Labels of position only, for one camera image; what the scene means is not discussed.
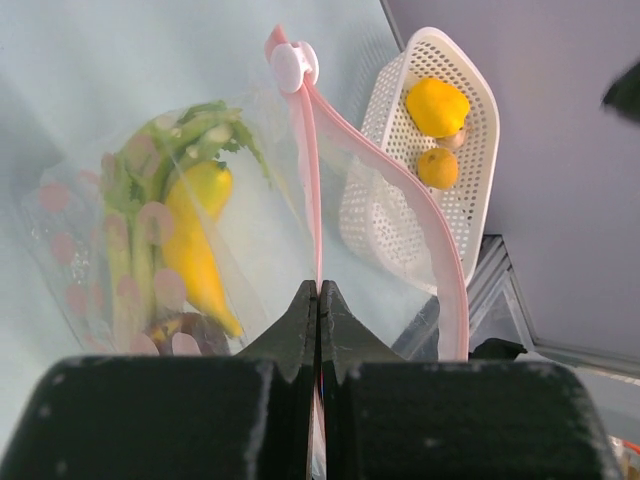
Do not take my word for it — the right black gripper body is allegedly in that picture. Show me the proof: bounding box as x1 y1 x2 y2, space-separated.
601 61 640 123

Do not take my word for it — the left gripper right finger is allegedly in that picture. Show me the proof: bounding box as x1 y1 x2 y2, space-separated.
318 281 622 479

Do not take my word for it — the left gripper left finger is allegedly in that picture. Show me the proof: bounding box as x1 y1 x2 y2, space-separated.
1 280 318 479

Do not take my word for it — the clear zip top bag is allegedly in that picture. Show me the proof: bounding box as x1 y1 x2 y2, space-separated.
18 28 468 361

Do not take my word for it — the yellow lemon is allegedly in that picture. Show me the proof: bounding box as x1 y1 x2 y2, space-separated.
416 147 459 190

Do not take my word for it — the yellow banana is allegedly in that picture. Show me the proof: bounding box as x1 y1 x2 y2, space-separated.
162 160 243 337

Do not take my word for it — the green leek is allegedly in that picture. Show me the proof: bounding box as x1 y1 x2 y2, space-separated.
101 100 270 350

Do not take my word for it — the pale garlic bulb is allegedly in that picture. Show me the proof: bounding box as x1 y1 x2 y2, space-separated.
436 125 473 151

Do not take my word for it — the yellow bell pepper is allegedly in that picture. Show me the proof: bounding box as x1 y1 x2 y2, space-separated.
405 78 471 138

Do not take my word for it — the white perforated plastic basket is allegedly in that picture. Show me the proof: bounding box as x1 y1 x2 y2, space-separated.
339 27 500 293

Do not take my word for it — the aluminium frame rail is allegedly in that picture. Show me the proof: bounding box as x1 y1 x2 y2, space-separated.
468 236 639 386

